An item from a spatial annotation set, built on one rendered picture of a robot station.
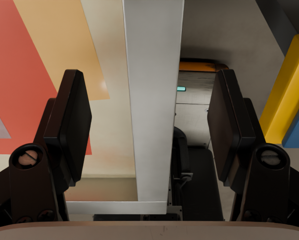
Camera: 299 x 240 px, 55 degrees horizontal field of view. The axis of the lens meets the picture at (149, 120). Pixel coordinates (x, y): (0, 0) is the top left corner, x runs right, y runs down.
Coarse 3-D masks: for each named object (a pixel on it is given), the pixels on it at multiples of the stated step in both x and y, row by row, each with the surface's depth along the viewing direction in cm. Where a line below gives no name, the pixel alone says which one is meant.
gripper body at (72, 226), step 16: (16, 224) 7; (32, 224) 7; (48, 224) 7; (64, 224) 7; (80, 224) 7; (96, 224) 7; (112, 224) 7; (128, 224) 7; (144, 224) 7; (160, 224) 7; (176, 224) 7; (192, 224) 7; (208, 224) 7; (224, 224) 7; (240, 224) 7; (256, 224) 7; (272, 224) 7
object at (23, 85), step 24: (0, 0) 21; (0, 24) 22; (24, 24) 22; (0, 48) 24; (24, 48) 24; (0, 72) 26; (24, 72) 26; (0, 96) 28; (24, 96) 28; (48, 96) 28; (0, 120) 30; (24, 120) 30; (0, 144) 33
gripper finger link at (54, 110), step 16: (64, 80) 12; (80, 80) 12; (64, 96) 11; (80, 96) 12; (48, 112) 12; (64, 112) 10; (80, 112) 12; (48, 128) 10; (64, 128) 10; (80, 128) 12; (48, 144) 10; (64, 144) 10; (80, 144) 12; (64, 160) 10; (80, 160) 12; (0, 176) 10; (64, 176) 10; (80, 176) 12; (0, 192) 9; (0, 208) 9
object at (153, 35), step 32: (128, 0) 17; (160, 0) 17; (128, 32) 19; (160, 32) 19; (128, 64) 21; (160, 64) 21; (160, 96) 23; (160, 128) 26; (160, 160) 30; (64, 192) 37; (96, 192) 37; (128, 192) 37; (160, 192) 35
